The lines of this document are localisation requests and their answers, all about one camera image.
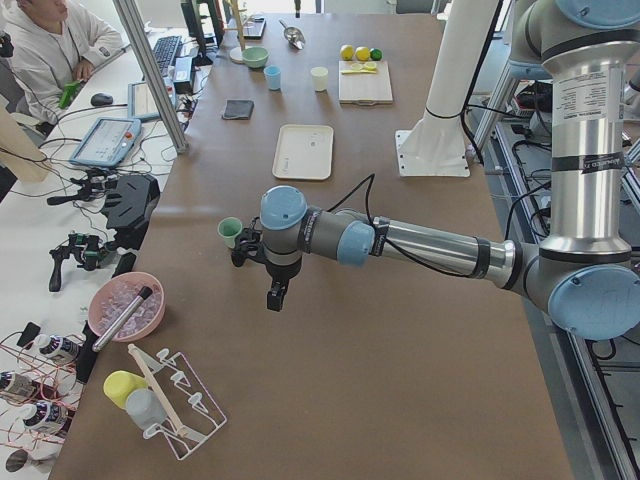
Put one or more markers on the green lime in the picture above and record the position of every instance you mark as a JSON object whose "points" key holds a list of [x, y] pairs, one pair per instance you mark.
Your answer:
{"points": [[376, 54]]}

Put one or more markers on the aluminium frame post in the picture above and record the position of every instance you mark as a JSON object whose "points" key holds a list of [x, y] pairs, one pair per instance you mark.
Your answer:
{"points": [[131, 20]]}

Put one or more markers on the yellow lemon left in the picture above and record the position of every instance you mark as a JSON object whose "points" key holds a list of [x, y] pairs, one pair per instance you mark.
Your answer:
{"points": [[346, 52]]}

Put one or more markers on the blue teach pendant tablet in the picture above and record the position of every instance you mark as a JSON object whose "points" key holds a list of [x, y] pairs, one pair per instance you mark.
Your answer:
{"points": [[107, 143]]}

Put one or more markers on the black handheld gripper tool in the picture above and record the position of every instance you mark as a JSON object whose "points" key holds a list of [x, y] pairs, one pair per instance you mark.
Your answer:
{"points": [[89, 251]]}

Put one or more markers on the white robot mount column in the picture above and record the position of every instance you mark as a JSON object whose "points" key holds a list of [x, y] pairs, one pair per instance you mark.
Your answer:
{"points": [[435, 146]]}

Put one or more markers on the green bowl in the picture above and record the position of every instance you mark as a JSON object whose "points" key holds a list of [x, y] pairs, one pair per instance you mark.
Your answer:
{"points": [[255, 57]]}

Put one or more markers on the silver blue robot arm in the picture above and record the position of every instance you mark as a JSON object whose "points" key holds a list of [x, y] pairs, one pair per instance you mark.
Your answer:
{"points": [[580, 275]]}

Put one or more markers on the person in white hoodie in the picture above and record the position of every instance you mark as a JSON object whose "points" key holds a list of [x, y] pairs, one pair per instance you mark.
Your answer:
{"points": [[55, 44]]}

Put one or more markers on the yellow cup on rack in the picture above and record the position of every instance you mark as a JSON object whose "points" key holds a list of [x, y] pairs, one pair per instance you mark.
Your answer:
{"points": [[120, 384]]}

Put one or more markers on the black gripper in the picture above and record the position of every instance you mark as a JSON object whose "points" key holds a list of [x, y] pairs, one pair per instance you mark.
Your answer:
{"points": [[277, 272]]}

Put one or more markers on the black keyboard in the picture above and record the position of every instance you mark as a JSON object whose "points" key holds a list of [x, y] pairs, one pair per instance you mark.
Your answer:
{"points": [[165, 51]]}

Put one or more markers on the cream plastic tray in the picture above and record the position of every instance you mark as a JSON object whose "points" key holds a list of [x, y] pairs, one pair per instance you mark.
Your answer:
{"points": [[303, 152]]}

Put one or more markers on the cream cup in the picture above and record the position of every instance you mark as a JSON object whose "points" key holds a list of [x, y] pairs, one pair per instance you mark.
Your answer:
{"points": [[319, 76]]}

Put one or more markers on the metal scoop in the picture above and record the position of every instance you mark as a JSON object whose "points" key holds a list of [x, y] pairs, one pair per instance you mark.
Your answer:
{"points": [[293, 35]]}

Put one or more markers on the wooden mug tree stand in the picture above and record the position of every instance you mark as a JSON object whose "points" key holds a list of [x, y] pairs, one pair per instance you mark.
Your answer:
{"points": [[235, 54]]}

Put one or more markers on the wooden cutting board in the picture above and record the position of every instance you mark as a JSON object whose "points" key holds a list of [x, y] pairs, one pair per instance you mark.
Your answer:
{"points": [[365, 89]]}

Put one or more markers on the white wire cup rack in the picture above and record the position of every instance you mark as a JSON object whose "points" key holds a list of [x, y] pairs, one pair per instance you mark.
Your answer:
{"points": [[191, 399]]}

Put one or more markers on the pink bowl with ice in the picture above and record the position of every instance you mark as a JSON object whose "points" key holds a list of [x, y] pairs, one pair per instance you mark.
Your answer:
{"points": [[120, 292]]}

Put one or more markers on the dark grey cloth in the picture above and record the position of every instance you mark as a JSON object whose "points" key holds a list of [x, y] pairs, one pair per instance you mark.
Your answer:
{"points": [[236, 109]]}

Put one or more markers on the yellow lemon middle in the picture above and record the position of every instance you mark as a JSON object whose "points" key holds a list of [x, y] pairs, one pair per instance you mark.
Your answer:
{"points": [[362, 53]]}

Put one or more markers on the wooden stick on rack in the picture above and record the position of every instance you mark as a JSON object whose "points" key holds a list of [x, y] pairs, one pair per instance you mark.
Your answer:
{"points": [[139, 356]]}

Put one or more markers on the black computer mouse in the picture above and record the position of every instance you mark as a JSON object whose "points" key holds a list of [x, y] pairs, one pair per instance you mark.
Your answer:
{"points": [[101, 99]]}

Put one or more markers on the grey cup on rack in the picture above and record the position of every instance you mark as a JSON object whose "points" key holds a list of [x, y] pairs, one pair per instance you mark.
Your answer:
{"points": [[144, 408]]}

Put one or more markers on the light blue cup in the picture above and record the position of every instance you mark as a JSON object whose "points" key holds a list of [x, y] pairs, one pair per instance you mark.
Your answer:
{"points": [[272, 76]]}

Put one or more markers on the green cup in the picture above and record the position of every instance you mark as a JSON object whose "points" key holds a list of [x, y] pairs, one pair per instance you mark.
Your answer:
{"points": [[229, 229]]}

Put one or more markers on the yellow lemon slices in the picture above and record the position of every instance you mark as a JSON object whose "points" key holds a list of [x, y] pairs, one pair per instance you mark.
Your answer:
{"points": [[359, 68]]}

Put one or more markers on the metal muddler stick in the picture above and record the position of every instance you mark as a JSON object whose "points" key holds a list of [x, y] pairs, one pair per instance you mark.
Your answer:
{"points": [[121, 320]]}

